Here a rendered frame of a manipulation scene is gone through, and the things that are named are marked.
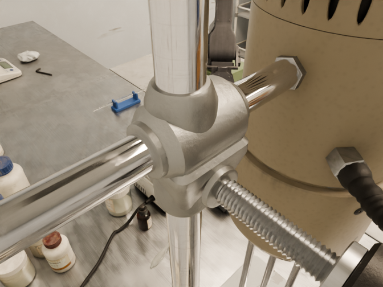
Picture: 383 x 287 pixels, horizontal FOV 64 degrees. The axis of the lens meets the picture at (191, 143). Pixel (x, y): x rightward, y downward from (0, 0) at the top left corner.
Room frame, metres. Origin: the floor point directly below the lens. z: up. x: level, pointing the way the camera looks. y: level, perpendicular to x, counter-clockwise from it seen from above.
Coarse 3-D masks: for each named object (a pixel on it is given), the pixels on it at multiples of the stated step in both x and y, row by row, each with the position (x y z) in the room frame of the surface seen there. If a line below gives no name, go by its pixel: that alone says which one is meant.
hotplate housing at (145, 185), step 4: (140, 180) 0.49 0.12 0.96; (144, 180) 0.48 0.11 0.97; (148, 180) 0.48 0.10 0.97; (136, 184) 0.51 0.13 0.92; (140, 184) 0.49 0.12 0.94; (144, 184) 0.48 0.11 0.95; (148, 184) 0.47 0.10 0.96; (152, 184) 0.47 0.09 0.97; (140, 188) 0.50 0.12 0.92; (144, 188) 0.49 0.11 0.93; (148, 188) 0.47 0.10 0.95; (152, 188) 0.46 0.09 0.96; (144, 192) 0.49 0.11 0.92; (148, 192) 0.47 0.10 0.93; (152, 192) 0.46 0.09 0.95; (148, 196) 0.48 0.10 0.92; (152, 196) 0.46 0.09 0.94; (148, 200) 0.45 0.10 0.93; (152, 200) 0.45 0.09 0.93; (156, 204) 0.46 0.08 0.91
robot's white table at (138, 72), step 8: (144, 56) 1.28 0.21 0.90; (120, 64) 1.21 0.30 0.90; (128, 64) 1.21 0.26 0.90; (136, 64) 1.21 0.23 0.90; (144, 64) 1.21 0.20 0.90; (152, 64) 1.21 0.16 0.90; (120, 72) 1.13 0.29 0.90; (128, 72) 1.13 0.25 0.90; (136, 72) 1.13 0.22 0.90; (144, 72) 1.13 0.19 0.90; (152, 72) 1.13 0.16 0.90; (128, 80) 1.07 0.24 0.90; (136, 80) 1.07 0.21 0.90; (144, 80) 1.07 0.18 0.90; (144, 88) 1.01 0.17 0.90; (368, 232) 0.39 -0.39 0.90; (376, 232) 0.39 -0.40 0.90; (376, 240) 0.37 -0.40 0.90
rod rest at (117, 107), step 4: (132, 92) 0.93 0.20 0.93; (136, 96) 0.91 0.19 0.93; (112, 100) 0.87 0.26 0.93; (124, 100) 0.91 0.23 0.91; (128, 100) 0.91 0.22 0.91; (132, 100) 0.91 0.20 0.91; (136, 100) 0.91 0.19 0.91; (140, 100) 0.91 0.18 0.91; (116, 104) 0.86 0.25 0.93; (120, 104) 0.88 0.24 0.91; (124, 104) 0.88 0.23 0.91; (128, 104) 0.88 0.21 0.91; (132, 104) 0.89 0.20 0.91; (112, 108) 0.86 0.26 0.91; (116, 108) 0.86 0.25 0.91; (120, 108) 0.86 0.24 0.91; (124, 108) 0.87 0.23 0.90; (116, 112) 0.85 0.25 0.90
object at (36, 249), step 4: (40, 240) 0.33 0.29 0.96; (32, 244) 0.33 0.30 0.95; (36, 244) 0.33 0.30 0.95; (40, 244) 0.33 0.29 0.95; (32, 248) 0.33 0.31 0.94; (36, 248) 0.33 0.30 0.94; (40, 248) 0.33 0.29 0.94; (32, 252) 0.33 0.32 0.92; (36, 252) 0.33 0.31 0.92; (40, 252) 0.33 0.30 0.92; (36, 256) 0.33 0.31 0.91; (40, 256) 0.33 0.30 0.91
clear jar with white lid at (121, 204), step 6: (120, 192) 0.43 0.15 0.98; (126, 192) 0.44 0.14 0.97; (114, 198) 0.43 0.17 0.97; (120, 198) 0.43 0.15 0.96; (126, 198) 0.44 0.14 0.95; (108, 204) 0.43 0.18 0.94; (114, 204) 0.43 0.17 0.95; (120, 204) 0.43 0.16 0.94; (126, 204) 0.44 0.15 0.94; (132, 204) 0.46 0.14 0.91; (108, 210) 0.44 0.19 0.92; (114, 210) 0.43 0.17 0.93; (120, 210) 0.43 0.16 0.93; (126, 210) 0.44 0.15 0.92; (120, 216) 0.43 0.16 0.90
